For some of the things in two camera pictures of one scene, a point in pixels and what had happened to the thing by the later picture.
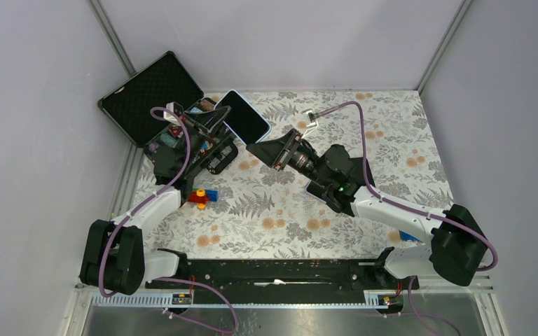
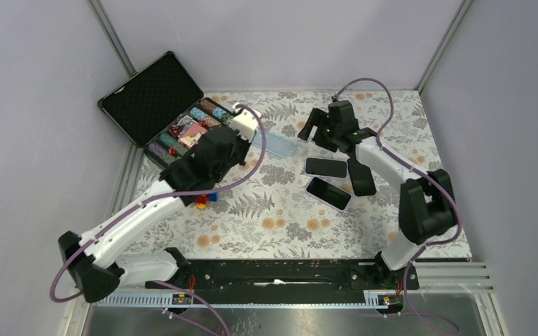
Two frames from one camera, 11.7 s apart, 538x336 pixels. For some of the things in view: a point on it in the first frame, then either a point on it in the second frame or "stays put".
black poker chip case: (162, 104) stays put
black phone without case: (357, 169) stays put
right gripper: (275, 152) to (319, 118)
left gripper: (211, 122) to (246, 145)
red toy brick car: (201, 197) stays put
